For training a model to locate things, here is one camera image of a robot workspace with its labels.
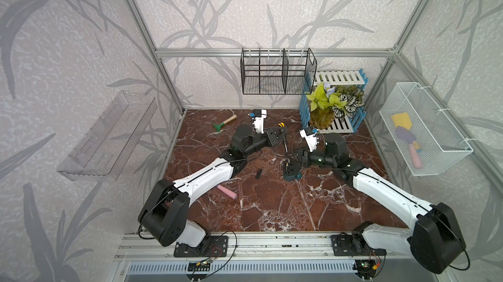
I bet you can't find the white wire mesh basket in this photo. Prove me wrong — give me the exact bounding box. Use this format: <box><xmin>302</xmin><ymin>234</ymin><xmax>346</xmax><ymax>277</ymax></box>
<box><xmin>379</xmin><ymin>82</ymin><xmax>474</xmax><ymax>177</ymax></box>

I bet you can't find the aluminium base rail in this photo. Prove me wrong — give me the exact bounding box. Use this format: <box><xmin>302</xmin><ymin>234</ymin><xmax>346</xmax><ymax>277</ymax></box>
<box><xmin>113</xmin><ymin>231</ymin><xmax>437</xmax><ymax>263</ymax></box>

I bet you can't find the purple pink toy shovel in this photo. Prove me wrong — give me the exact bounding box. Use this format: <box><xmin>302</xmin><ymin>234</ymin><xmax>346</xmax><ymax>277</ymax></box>
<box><xmin>395</xmin><ymin>126</ymin><xmax>423</xmax><ymax>169</ymax></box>

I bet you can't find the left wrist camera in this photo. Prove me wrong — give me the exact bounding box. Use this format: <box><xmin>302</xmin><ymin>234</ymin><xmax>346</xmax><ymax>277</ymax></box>
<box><xmin>250</xmin><ymin>109</ymin><xmax>267</xmax><ymax>134</ymax></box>

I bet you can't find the clear plastic wall shelf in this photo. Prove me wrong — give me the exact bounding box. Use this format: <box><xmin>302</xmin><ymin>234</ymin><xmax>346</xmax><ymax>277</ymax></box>
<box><xmin>56</xmin><ymin>91</ymin><xmax>158</xmax><ymax>182</ymax></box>

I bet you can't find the black battery cover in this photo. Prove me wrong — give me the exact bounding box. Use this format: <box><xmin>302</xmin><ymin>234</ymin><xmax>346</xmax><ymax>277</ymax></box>
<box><xmin>255</xmin><ymin>169</ymin><xmax>263</xmax><ymax>180</ymax></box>

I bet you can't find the green wooden-handled garden tool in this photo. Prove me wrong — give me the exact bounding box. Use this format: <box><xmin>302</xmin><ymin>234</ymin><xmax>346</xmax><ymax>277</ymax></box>
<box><xmin>213</xmin><ymin>114</ymin><xmax>237</xmax><ymax>132</ymax></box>

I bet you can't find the black wire wall basket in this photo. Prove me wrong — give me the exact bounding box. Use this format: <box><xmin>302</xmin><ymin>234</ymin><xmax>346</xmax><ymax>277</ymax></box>
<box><xmin>240</xmin><ymin>48</ymin><xmax>318</xmax><ymax>95</ymax></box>

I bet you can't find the blue white slatted wooden shelf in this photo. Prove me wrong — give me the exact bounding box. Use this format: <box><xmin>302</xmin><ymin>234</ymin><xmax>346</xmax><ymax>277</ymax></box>
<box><xmin>299</xmin><ymin>69</ymin><xmax>368</xmax><ymax>134</ymax></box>

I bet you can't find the glass vase with plants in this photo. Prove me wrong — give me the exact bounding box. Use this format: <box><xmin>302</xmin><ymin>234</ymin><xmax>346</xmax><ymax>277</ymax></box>
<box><xmin>306</xmin><ymin>84</ymin><xmax>365</xmax><ymax>129</ymax></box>

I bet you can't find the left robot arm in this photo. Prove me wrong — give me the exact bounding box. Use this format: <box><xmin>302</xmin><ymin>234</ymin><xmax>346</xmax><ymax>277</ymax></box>
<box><xmin>138</xmin><ymin>125</ymin><xmax>288</xmax><ymax>249</ymax></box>

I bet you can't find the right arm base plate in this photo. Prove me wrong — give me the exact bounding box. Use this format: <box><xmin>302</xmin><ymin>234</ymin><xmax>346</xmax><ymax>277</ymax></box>
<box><xmin>330</xmin><ymin>232</ymin><xmax>387</xmax><ymax>257</ymax></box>

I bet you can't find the teal alarm clock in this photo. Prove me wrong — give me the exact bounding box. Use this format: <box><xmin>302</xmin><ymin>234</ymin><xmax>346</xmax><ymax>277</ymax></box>
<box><xmin>282</xmin><ymin>156</ymin><xmax>302</xmax><ymax>182</ymax></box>

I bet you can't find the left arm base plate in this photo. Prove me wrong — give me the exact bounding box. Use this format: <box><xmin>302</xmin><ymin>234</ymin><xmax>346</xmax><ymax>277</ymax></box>
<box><xmin>174</xmin><ymin>236</ymin><xmax>229</xmax><ymax>258</ymax></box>

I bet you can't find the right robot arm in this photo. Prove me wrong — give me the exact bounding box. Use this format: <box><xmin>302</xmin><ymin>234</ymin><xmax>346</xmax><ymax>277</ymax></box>
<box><xmin>284</xmin><ymin>127</ymin><xmax>468</xmax><ymax>274</ymax></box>

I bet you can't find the yellow toy spade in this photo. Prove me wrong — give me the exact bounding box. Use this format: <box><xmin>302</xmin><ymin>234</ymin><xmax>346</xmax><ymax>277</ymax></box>
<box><xmin>391</xmin><ymin>112</ymin><xmax>412</xmax><ymax>130</ymax></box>

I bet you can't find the black yellow screwdriver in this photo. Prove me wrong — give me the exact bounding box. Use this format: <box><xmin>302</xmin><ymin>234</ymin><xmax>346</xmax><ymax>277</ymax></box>
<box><xmin>278</xmin><ymin>122</ymin><xmax>288</xmax><ymax>154</ymax></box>

